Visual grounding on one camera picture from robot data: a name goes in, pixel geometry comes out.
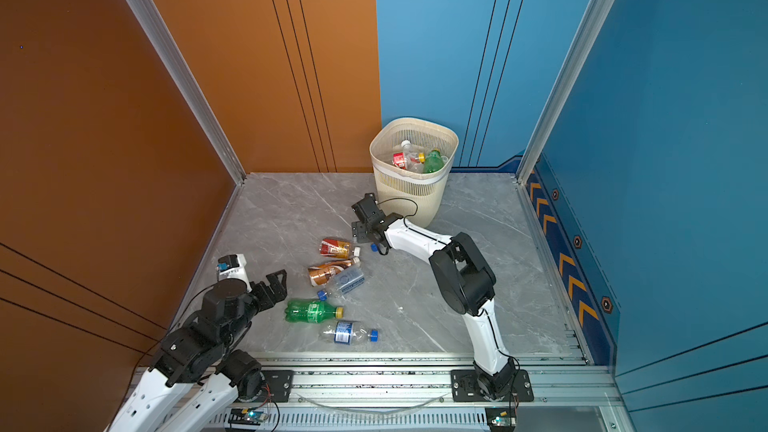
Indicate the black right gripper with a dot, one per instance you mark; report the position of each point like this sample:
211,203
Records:
358,233

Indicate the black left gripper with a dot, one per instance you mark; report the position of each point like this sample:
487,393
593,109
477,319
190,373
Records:
280,291

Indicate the pale blue label bottle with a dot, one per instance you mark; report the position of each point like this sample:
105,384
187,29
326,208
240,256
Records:
342,284

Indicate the brown Nescafe bottle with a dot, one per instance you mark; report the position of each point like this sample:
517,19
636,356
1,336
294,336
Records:
321,274

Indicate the large green Sprite bottle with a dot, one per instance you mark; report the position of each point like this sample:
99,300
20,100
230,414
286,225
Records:
311,311

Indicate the clear bottle red label yellow cap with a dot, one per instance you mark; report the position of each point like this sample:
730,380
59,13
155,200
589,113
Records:
400,160

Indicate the Wahaha clear water bottle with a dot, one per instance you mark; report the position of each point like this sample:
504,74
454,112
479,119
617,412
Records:
414,156

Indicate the small green Sprite bottle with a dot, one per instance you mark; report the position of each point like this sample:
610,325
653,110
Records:
433,162

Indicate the clear bottle blue cap front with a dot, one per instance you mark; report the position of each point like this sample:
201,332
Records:
346,332

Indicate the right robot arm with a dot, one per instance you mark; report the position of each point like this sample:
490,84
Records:
464,278

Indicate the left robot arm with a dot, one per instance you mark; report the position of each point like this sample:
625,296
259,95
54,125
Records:
198,370

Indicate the cream ribbed waste bin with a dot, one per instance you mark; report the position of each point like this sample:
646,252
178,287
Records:
415,195

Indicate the left circuit board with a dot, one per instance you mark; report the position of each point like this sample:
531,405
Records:
247,416

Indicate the circuit board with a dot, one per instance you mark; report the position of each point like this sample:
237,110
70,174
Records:
247,416
500,419

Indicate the right circuit board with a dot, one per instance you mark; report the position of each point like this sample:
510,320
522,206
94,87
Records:
500,419

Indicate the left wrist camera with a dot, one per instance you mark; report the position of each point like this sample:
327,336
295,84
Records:
232,266

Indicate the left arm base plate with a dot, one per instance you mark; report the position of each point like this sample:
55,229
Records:
275,385

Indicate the aluminium front rail frame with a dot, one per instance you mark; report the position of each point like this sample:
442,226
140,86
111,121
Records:
411,391

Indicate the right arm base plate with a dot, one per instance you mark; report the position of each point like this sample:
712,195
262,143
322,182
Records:
474,386

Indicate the left aluminium corner post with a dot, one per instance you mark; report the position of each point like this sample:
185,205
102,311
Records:
153,25

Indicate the aluminium corner post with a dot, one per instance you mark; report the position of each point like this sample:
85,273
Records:
153,25
583,41

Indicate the right aluminium corner post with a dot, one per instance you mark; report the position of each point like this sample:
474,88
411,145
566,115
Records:
583,41

